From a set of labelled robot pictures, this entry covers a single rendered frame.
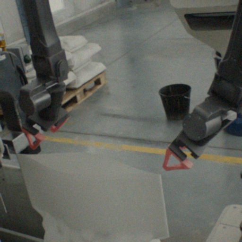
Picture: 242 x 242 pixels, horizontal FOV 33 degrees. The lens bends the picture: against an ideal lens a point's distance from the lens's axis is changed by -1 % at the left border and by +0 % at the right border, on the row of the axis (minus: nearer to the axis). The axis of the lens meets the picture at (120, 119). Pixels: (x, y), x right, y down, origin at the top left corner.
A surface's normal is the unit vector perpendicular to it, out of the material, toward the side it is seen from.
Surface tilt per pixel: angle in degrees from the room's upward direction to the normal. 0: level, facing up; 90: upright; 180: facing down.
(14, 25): 90
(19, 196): 90
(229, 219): 0
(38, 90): 97
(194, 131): 80
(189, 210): 0
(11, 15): 90
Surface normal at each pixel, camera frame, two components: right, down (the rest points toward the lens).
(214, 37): -0.29, 0.91
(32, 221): -0.47, 0.44
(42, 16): 0.79, 0.25
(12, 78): 0.87, 0.07
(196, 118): -0.68, 0.25
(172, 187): -0.16, -0.90
